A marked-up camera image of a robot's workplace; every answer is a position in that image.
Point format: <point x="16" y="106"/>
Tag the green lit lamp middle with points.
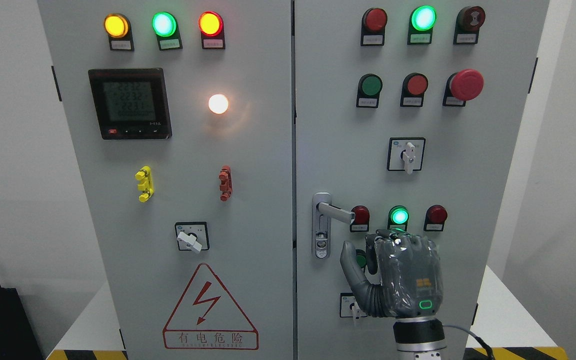
<point x="398" y="218"/>

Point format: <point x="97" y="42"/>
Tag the red lamp middle right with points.
<point x="435" y="218"/>

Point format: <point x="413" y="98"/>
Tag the green push button upper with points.
<point x="370" y="86"/>

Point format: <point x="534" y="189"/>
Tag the right grey cabinet door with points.
<point x="342" y="150"/>

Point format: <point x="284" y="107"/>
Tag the red lamp middle left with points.
<point x="361" y="221"/>

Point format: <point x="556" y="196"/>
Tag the white lit indicator lamp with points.
<point x="218" y="103"/>

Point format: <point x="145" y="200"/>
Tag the white rotary switch upper right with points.
<point x="405" y="154"/>

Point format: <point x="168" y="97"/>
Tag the red indicator lamp top right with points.
<point x="373" y="27"/>

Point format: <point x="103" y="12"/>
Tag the left grey cabinet door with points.
<point x="250" y="235"/>

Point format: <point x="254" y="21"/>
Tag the red push button upper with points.
<point x="413" y="90"/>

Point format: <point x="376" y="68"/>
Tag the red electric hazard warning sign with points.
<point x="207" y="317"/>

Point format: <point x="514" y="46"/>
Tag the black digital power meter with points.
<point x="131" y="103"/>

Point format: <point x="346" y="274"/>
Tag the green lit lamp top right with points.
<point x="421" y="25"/>

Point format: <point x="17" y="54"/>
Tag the green lit lamp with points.
<point x="398" y="218"/>
<point x="421" y="25"/>

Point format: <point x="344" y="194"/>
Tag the grey cabinet door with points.
<point x="342" y="150"/>
<point x="250" y="235"/>

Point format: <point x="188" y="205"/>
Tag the silver door handle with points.
<point x="322" y="213"/>

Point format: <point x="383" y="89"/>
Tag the green push button lower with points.
<point x="361" y="258"/>

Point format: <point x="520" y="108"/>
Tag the green push button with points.
<point x="370" y="86"/>
<point x="361" y="258"/>

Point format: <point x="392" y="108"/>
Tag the black box with antenna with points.
<point x="17" y="339"/>

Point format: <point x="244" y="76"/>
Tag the white rotary switch lower right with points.
<point x="349" y="308"/>

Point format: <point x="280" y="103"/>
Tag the red emergency stop mushroom button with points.
<point x="462" y="86"/>

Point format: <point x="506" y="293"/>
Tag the dark red buzzer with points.
<point x="468" y="23"/>

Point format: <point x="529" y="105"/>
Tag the yellow indicator lamp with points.
<point x="118" y="30"/>

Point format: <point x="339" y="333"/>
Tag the red lit indicator lamp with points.
<point x="211" y="28"/>

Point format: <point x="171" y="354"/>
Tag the yellow terminal connector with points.
<point x="144" y="177"/>

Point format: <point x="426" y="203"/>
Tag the white rotary switch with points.
<point x="405" y="154"/>
<point x="349" y="308"/>

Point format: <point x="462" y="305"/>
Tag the green indicator lamp top left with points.
<point x="165" y="27"/>

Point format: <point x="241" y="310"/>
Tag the red terminal connector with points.
<point x="226" y="183"/>

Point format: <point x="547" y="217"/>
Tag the white rotary switch left door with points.
<point x="192" y="236"/>

